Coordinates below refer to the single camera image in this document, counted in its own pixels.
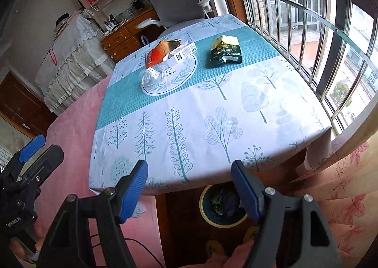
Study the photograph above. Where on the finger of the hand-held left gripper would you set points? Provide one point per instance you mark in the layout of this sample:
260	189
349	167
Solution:
47	161
32	147

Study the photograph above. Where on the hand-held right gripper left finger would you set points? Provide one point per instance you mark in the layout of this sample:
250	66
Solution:
134	189

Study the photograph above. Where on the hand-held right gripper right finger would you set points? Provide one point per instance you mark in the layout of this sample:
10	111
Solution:
245	189

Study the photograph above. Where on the blue bin with yellow rim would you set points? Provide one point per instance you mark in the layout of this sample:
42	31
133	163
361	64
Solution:
206	207

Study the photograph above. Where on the person's left hand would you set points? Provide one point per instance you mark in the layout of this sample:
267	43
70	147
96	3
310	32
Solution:
25	246

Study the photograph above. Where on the crumpled grey paper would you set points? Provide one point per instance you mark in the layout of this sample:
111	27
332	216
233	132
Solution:
218	203

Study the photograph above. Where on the brown wooden door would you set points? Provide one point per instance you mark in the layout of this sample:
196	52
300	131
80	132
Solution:
23	108

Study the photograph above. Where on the yellow slipper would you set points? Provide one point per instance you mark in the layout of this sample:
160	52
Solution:
217	250
251	235

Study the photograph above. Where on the red ribbon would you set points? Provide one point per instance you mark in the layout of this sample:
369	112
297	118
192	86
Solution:
53	55

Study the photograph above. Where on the table with tree-print cloth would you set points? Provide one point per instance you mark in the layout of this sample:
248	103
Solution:
206	102

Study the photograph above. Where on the furniture under lace cover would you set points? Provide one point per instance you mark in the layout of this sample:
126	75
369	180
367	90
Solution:
73	58

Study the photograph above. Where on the pink floral curtain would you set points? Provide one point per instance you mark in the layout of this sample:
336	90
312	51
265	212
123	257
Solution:
348	197

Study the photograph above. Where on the clear plastic bottle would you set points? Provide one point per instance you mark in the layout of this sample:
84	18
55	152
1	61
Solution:
152	74

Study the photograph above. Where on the dark round object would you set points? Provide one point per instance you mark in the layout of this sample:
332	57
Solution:
62	19

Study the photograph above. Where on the red carton box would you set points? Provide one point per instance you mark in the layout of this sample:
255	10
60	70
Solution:
156	54

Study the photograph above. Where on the green and gold box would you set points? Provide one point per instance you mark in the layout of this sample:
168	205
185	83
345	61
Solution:
226	49

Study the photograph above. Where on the wooden desk with drawers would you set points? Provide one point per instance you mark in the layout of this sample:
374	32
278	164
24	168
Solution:
124	37

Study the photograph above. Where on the white carton box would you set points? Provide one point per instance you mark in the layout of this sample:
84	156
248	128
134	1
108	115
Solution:
184	51

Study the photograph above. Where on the metal window grille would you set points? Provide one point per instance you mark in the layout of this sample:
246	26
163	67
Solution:
310	20

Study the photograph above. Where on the small picture frame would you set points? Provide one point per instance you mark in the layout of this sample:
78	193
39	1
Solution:
137	4

